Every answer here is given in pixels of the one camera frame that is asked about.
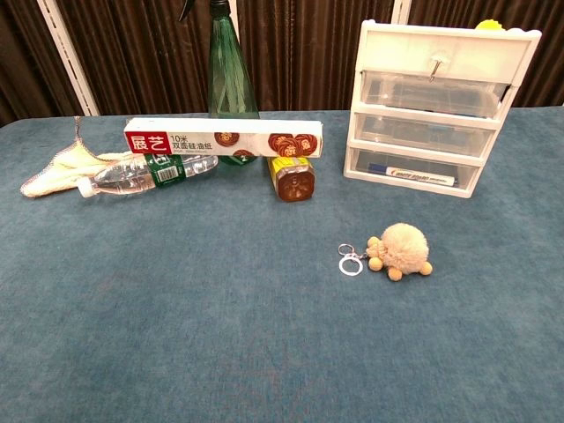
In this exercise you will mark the white baking paper box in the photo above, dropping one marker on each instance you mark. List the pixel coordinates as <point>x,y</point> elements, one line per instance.
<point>220,138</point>

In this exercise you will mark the whiteboard marker pen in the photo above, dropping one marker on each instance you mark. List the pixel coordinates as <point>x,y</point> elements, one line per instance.
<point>412,175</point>

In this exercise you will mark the brown pleated curtain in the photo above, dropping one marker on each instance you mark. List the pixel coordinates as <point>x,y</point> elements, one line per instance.
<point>145,53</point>

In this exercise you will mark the clear plastic water bottle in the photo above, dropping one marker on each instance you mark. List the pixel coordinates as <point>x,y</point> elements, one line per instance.
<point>141,176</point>

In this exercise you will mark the amber jar with yellow label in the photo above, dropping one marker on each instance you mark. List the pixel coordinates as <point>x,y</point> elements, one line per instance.
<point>293,178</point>

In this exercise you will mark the yellow round object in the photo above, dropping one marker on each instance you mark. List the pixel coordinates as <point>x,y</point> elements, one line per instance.
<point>488,24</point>

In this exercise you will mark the green plastic spray bottle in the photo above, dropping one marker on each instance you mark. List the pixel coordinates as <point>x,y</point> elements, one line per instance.
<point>231,83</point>

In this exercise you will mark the white vertical rail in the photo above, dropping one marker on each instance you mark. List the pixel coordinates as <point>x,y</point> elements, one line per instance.
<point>68,57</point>
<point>400,11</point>

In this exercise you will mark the cream cloth with stitched edge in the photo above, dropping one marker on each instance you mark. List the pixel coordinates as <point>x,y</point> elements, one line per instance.
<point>66,169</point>

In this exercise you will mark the white plastic drawer unit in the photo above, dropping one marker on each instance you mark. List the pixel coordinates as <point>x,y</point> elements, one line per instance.
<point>436,110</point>

